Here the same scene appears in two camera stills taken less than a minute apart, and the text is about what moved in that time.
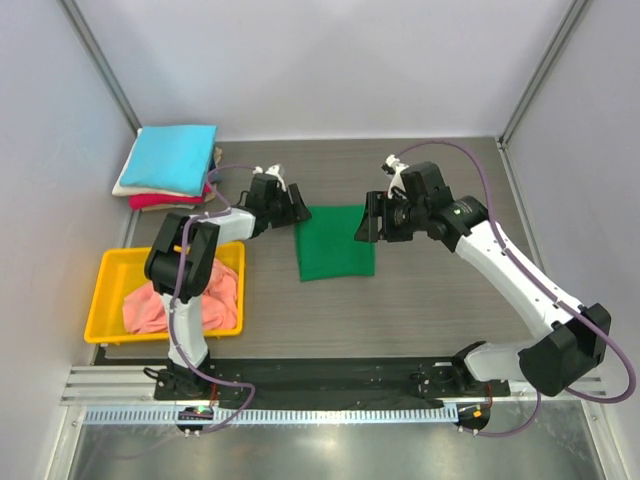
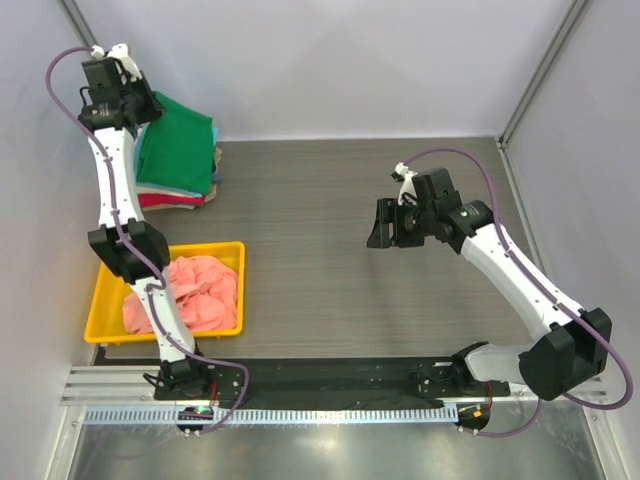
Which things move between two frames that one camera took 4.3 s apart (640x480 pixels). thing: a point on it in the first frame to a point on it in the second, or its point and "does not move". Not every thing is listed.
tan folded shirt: [209, 195] does not move
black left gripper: [297, 211] to [154, 109]
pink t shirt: [145, 312] does not move
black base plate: [326, 379] does not move
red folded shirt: [141, 201] does not move
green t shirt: [326, 244] to [176, 148]
